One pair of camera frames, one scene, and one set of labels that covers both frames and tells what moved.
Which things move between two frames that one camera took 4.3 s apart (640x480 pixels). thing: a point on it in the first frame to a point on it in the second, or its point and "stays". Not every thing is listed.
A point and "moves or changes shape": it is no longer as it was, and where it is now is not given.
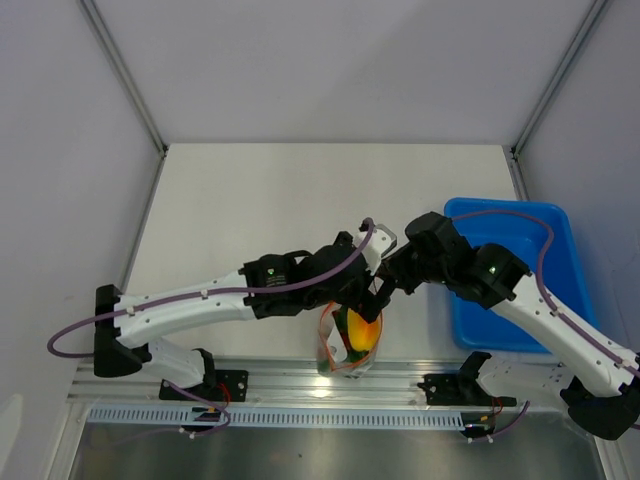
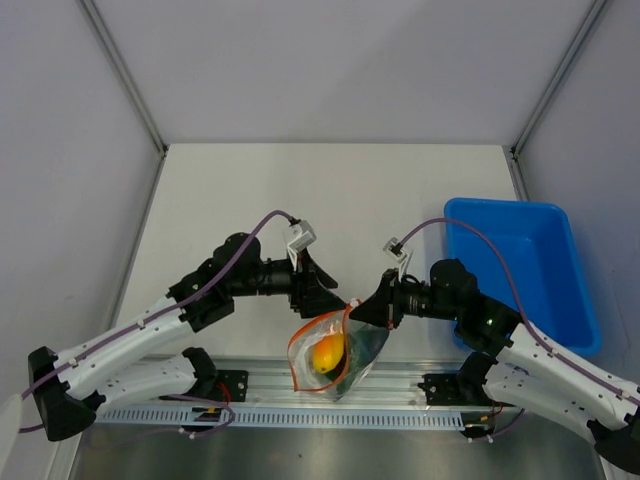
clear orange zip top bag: x=331 y=356 moves or changes shape
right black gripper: x=396 y=264 to x=383 y=308
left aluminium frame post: x=122 y=68 stays
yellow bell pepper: x=363 y=335 to x=327 y=352
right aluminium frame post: x=593 y=13 stays
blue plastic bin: x=477 y=326 stays
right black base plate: x=456 y=389 stays
